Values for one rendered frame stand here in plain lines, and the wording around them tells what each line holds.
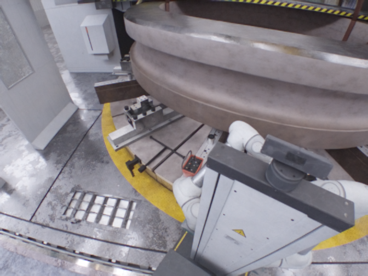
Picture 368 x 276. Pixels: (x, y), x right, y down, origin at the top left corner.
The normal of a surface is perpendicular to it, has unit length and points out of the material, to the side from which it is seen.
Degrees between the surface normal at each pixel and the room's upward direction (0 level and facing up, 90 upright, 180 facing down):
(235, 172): 90
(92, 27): 90
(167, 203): 0
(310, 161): 61
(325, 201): 0
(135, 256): 0
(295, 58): 90
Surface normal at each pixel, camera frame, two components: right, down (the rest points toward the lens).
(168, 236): 0.00, -0.70
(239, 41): -0.32, -0.05
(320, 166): -0.48, 0.18
